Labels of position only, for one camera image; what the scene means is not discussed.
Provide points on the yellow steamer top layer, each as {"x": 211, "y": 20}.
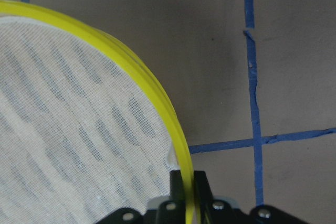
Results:
{"x": 147, "y": 82}

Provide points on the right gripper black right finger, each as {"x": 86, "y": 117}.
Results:
{"x": 203, "y": 197}

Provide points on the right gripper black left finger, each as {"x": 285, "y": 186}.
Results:
{"x": 177, "y": 207}

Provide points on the white steamer liner cloth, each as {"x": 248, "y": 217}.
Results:
{"x": 65, "y": 116}

